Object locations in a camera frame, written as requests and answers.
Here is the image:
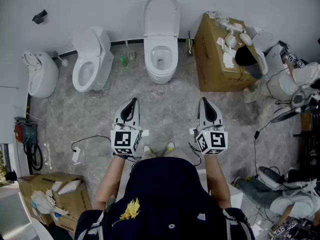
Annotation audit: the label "grey cloth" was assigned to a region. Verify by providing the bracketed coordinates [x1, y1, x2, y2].
[246, 63, 263, 80]

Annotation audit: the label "rounded white toilet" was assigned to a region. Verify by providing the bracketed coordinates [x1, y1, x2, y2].
[21, 50, 60, 99]

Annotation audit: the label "white plastic sheet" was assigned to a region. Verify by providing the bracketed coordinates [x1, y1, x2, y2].
[243, 82, 275, 129]

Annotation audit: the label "large brown cardboard box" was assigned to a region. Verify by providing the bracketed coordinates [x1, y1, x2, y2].
[193, 12, 263, 93]

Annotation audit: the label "red teal vacuum machine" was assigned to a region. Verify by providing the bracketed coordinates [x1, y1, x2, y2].
[13, 116, 44, 172]

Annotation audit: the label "white paper stuffing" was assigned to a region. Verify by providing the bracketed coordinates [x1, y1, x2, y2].
[30, 178, 83, 219]

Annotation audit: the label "white bathtub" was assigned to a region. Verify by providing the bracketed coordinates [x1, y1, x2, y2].
[0, 191, 55, 240]

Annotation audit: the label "blue handled toilet brush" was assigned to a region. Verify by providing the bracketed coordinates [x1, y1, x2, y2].
[186, 30, 194, 56]

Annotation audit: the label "black wall bracket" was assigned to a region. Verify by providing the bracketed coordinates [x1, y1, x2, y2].
[31, 8, 48, 25]

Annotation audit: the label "white toilet with tank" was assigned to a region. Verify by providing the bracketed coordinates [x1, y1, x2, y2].
[71, 25, 115, 93]

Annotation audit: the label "person's left forearm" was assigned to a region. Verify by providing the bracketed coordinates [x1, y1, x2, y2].
[95, 154, 127, 211]

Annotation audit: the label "person's right forearm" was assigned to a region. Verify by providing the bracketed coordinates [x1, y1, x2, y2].
[204, 153, 232, 209]

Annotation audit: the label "black cable with adapter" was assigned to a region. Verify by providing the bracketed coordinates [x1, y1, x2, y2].
[253, 118, 276, 179]

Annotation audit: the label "black cloth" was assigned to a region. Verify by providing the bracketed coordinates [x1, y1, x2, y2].
[234, 45, 259, 67]

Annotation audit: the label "pale green brush holder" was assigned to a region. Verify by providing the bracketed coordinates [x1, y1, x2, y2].
[125, 40, 137, 60]

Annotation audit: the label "white power adapter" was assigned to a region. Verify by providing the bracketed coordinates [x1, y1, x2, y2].
[71, 146, 81, 164]

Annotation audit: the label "black shelf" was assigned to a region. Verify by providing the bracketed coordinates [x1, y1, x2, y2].
[293, 101, 320, 177]

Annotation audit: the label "person's beige trousers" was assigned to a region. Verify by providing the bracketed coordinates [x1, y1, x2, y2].
[139, 148, 191, 161]

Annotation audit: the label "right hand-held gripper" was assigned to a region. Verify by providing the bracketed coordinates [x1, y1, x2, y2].
[189, 96, 229, 156]

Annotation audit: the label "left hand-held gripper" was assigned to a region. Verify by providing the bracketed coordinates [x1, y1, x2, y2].
[110, 97, 150, 157]

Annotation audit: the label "white paper sheets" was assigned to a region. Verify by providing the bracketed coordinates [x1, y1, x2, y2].
[216, 36, 236, 69]

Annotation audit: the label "person's dark shirt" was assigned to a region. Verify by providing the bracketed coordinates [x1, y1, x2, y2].
[74, 157, 256, 240]

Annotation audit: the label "open cardboard box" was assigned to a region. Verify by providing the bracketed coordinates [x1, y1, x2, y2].
[16, 171, 93, 233]

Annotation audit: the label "black floor cable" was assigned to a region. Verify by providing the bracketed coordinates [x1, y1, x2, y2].
[70, 135, 113, 153]

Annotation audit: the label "white toilet bowl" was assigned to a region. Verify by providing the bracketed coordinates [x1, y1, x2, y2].
[143, 35, 180, 85]

